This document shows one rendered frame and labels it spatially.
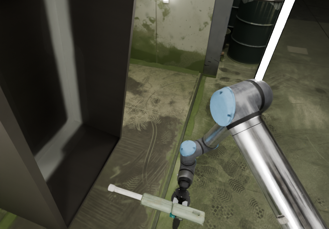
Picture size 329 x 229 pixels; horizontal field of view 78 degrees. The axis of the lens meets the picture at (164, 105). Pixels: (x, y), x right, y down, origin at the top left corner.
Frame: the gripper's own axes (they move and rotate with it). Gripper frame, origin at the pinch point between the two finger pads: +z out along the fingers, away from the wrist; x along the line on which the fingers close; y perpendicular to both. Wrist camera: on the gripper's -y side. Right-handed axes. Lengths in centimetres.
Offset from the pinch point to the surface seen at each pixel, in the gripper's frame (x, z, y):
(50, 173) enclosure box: 72, -2, 4
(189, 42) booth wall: 31, -197, -17
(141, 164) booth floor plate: 36, -52, 42
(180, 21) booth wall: 45, -195, -39
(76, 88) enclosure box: 72, -35, -32
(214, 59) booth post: -5, -198, -1
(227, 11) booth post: -4, -191, -58
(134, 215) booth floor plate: 26, -14, 47
